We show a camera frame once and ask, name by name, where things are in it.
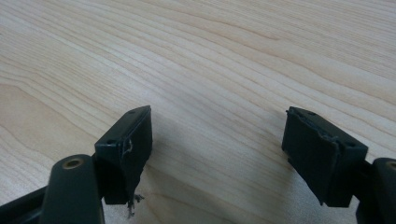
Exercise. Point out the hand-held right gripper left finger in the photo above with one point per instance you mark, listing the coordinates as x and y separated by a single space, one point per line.
124 155

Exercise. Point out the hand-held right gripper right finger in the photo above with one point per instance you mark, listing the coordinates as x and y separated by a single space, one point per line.
317 152

